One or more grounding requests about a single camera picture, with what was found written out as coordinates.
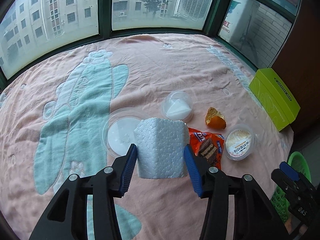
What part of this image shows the clear rectangular plastic tray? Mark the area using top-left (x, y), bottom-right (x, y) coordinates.
top-left (238, 109), bottom-right (265, 142)

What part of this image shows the white styrofoam block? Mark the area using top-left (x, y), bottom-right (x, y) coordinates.
top-left (134, 118), bottom-right (190, 179)

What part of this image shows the green plastic waste basket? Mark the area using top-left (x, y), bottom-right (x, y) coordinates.
top-left (271, 151), bottom-right (311, 223)

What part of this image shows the round plastic pudding cup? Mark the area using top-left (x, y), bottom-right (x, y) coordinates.
top-left (224, 124), bottom-right (256, 161)

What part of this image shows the green cardboard box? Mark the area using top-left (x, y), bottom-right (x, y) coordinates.
top-left (249, 68), bottom-right (300, 132)

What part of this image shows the orange snack wrapper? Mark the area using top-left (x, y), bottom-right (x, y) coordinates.
top-left (188, 127), bottom-right (225, 169)

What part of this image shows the orange peel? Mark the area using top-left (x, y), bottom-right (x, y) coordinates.
top-left (205, 107), bottom-right (226, 129)

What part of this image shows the clear round plastic lid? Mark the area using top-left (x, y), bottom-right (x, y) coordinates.
top-left (102, 107), bottom-right (150, 158)

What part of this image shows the brown wooden wardrobe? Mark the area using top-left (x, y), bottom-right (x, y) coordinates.
top-left (272, 0), bottom-right (319, 151)

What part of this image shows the pink cartoon blanket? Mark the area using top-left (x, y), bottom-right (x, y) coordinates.
top-left (1, 34), bottom-right (293, 239)

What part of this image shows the clear plastic cup with tissue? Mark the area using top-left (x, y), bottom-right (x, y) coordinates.
top-left (161, 90), bottom-right (194, 123)

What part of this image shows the green window frame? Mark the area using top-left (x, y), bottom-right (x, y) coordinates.
top-left (1, 0), bottom-right (303, 88)

